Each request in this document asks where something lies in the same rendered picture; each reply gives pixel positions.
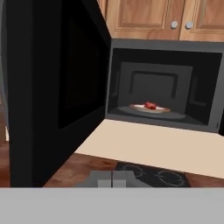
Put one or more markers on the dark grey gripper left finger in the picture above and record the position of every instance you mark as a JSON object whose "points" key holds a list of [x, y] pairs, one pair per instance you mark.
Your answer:
{"points": [[100, 178]]}

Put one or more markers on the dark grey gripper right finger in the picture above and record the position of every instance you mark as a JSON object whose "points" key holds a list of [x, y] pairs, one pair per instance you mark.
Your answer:
{"points": [[122, 178]]}

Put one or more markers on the red fish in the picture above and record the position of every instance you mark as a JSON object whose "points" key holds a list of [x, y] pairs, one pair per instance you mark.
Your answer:
{"points": [[150, 105]]}

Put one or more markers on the grey microwave oven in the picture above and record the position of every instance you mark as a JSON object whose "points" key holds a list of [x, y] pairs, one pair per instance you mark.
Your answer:
{"points": [[163, 84]]}

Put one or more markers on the black microwave door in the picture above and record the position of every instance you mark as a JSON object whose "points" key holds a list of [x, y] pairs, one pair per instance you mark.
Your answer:
{"points": [[52, 87]]}

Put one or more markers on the black patterned floor mat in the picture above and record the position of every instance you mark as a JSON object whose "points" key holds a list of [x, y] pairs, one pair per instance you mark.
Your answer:
{"points": [[163, 175]]}

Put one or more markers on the white plate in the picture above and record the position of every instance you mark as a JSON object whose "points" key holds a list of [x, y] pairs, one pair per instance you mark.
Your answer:
{"points": [[162, 110]]}

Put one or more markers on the wooden cupboard door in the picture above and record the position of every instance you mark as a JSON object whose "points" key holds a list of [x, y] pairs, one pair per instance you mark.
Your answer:
{"points": [[204, 19], [143, 17]]}

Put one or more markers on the grey round cupboard knob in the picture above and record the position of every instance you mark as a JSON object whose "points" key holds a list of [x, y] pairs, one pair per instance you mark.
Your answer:
{"points": [[189, 24], [174, 24]]}

